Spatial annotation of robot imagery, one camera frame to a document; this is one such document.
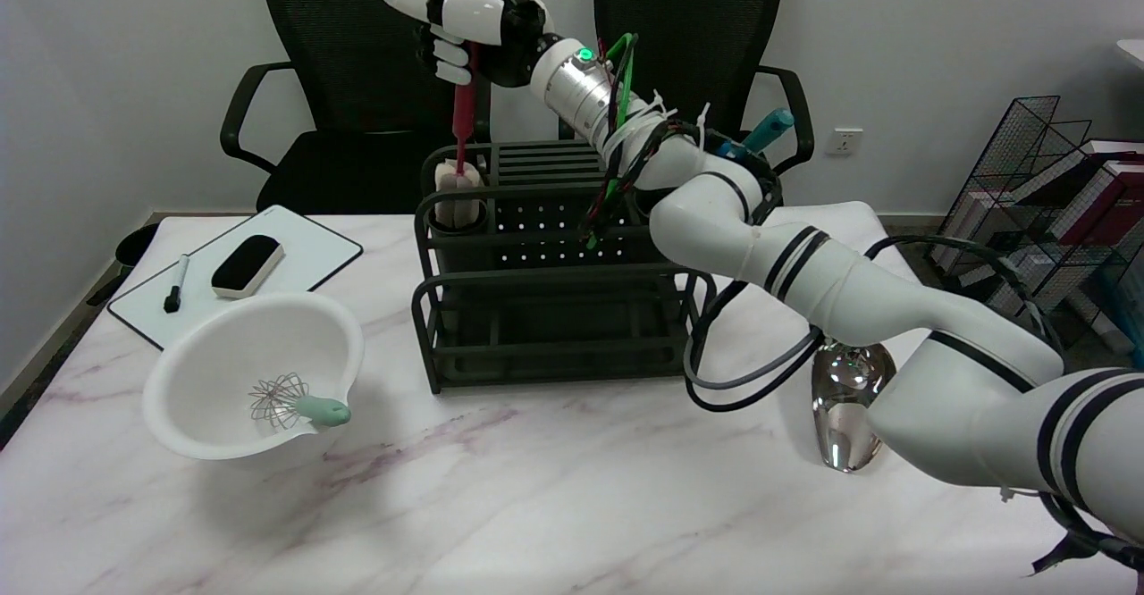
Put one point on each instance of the pink sponge bottle brush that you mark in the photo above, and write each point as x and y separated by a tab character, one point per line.
460	166

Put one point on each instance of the white mixing bowl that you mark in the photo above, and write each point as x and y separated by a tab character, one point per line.
241	372

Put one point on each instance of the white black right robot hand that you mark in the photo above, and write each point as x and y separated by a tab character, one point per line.
474	23

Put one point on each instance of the dark green kitchen storage rack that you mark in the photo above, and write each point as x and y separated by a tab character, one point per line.
536	300

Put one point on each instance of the black whiteboard eraser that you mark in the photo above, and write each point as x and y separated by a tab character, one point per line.
248	265

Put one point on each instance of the black whiteboard marker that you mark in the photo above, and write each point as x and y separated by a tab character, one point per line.
176	285

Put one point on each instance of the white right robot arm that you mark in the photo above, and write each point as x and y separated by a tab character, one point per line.
849	282

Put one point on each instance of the small whiteboard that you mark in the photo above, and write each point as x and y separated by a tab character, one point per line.
295	264

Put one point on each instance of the black mesh office chair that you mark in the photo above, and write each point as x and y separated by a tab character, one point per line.
706	23
357	130

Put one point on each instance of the shiny metal scoop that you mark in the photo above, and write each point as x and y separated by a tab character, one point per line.
845	407

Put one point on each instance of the white book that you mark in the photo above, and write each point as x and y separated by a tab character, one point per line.
1010	287

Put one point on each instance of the white wall socket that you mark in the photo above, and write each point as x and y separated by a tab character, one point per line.
843	142

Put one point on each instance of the dark red book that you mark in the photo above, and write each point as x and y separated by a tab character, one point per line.
1104	193

